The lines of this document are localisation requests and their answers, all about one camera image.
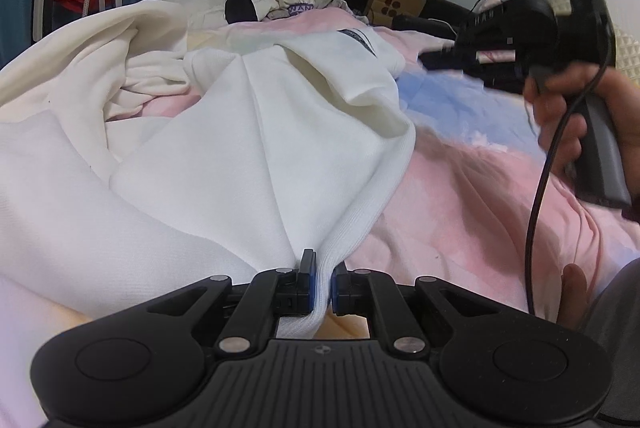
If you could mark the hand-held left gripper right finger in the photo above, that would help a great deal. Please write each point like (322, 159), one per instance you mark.
(334, 294)

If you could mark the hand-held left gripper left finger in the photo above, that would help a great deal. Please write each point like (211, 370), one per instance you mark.
(311, 289)

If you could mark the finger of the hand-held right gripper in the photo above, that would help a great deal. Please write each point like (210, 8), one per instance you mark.
(487, 49)
(465, 69)

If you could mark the white sweatshirt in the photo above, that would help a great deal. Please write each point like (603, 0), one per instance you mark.
(200, 168)

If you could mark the person's right hand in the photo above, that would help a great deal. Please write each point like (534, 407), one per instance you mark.
(557, 118)

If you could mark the white quilted pillow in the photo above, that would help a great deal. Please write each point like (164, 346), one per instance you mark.
(629, 53)

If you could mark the brown paper bag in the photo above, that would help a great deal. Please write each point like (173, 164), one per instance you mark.
(395, 3)

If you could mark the pink and blue blanket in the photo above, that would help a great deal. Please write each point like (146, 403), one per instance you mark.
(475, 188)

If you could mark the person's gray pants leg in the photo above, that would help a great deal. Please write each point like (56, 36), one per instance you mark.
(612, 333)

